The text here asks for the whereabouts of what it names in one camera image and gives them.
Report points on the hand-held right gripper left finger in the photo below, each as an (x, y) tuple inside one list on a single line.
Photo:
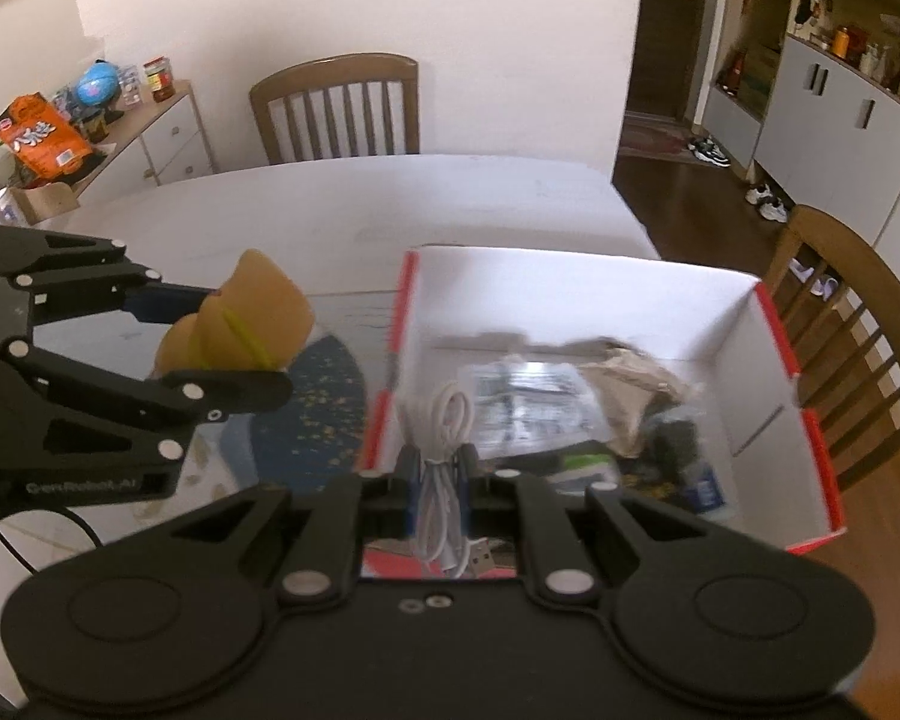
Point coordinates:
[(409, 484)]

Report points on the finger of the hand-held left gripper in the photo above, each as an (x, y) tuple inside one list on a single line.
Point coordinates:
[(165, 305), (217, 394)]

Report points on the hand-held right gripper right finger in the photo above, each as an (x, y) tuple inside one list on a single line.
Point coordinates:
[(469, 480)]

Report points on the yellow soft toy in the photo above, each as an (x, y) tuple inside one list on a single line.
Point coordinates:
[(262, 307)]

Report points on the beige foil snack packet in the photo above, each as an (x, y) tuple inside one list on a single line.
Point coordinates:
[(630, 375)]

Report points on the black gold snack packet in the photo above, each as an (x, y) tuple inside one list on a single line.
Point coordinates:
[(671, 442)]

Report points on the red and white cardboard box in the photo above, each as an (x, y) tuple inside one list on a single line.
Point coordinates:
[(570, 292)]

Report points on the clear printed plastic packet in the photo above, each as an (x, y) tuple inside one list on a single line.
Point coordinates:
[(525, 397)]

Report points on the dark blue round placemat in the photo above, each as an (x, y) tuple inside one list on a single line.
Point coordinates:
[(322, 405)]

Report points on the white green snack packet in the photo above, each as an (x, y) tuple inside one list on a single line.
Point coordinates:
[(585, 465)]

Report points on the small cardboard box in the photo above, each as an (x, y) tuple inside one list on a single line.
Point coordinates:
[(45, 202)]

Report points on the white drawer sideboard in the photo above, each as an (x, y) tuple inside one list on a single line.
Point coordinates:
[(172, 135)]

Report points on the orange snack bag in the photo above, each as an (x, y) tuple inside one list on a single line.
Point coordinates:
[(41, 139)]

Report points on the red jar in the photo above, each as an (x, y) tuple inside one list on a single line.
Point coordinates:
[(159, 79)]

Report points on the blue globe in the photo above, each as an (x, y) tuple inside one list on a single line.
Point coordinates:
[(94, 86)]

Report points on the wooden slat-back chair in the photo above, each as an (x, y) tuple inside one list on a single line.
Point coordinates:
[(330, 75), (817, 240)]

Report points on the patterned doormat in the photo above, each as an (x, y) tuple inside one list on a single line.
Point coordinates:
[(652, 141)]

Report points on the dark sneaker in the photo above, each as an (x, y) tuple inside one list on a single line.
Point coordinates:
[(700, 145), (717, 157)]

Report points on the white sneaker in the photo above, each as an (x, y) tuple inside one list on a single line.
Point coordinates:
[(775, 211), (761, 195)]

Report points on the dark wooden door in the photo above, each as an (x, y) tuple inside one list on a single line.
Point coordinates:
[(660, 37)]

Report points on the red bottle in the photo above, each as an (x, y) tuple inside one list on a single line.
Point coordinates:
[(735, 71)]

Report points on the grey hallway cabinet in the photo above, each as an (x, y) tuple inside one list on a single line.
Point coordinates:
[(817, 127)]

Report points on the orange bottle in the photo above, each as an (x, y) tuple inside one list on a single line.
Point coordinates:
[(841, 40)]

